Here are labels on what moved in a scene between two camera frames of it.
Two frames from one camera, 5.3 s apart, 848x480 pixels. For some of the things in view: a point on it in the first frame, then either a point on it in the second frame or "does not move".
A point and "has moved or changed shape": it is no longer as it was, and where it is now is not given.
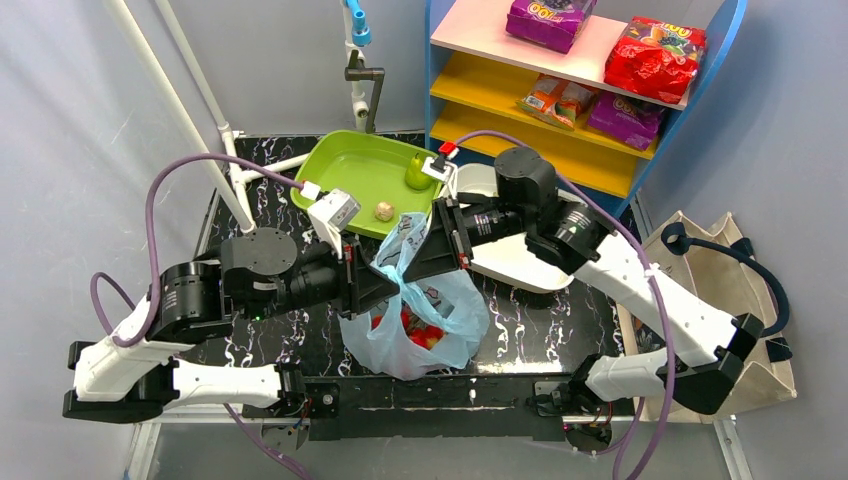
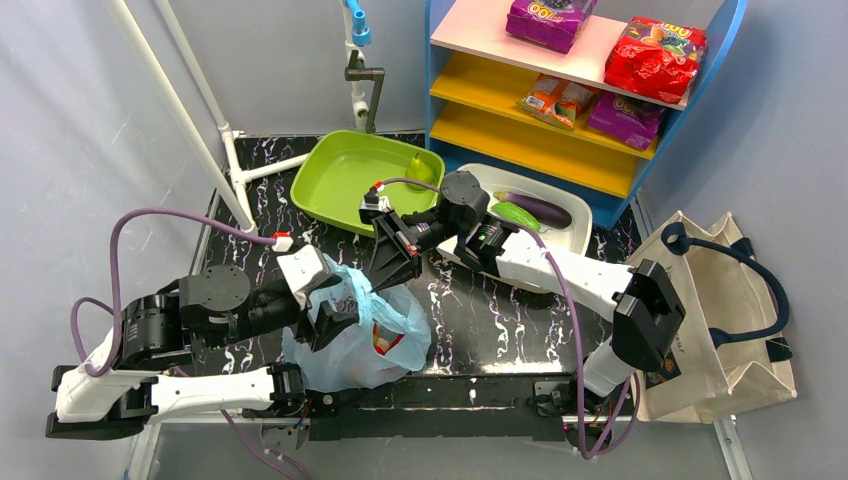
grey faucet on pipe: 355,72 does not move
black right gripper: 451,237 -> 400,232
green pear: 415,178 does not move
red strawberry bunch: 421,332 -> 384,339
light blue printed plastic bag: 433,325 has moved or changed shape
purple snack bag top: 549,24 does not move
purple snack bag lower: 630,121 does not move
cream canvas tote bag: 715,263 does not move
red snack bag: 655,59 does not move
